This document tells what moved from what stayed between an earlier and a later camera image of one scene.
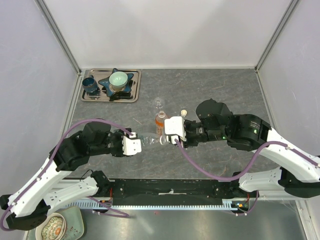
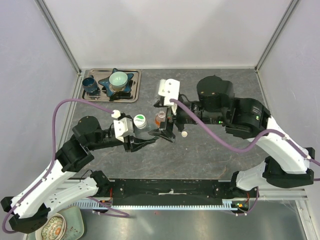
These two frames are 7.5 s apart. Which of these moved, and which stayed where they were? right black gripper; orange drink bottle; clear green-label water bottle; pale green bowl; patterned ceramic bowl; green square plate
Moved: clear green-label water bottle; right black gripper
Stayed: pale green bowl; orange drink bottle; green square plate; patterned ceramic bowl
